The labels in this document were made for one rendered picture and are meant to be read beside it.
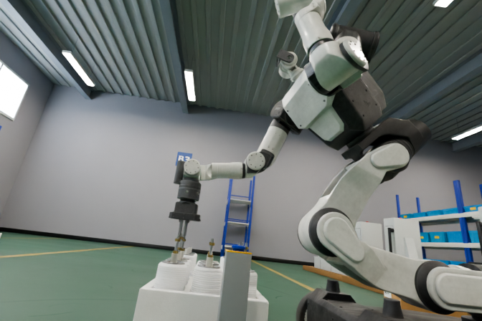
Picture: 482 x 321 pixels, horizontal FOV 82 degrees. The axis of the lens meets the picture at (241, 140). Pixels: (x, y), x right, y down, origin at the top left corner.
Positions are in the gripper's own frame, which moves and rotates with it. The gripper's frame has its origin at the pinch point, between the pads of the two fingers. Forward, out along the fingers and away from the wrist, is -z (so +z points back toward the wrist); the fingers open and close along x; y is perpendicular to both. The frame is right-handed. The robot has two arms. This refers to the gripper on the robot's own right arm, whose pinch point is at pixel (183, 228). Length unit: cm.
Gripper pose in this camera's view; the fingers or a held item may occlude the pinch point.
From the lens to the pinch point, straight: 113.9
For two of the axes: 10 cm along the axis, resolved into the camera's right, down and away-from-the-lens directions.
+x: -9.9, -1.0, 0.4
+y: 0.0, -3.5, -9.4
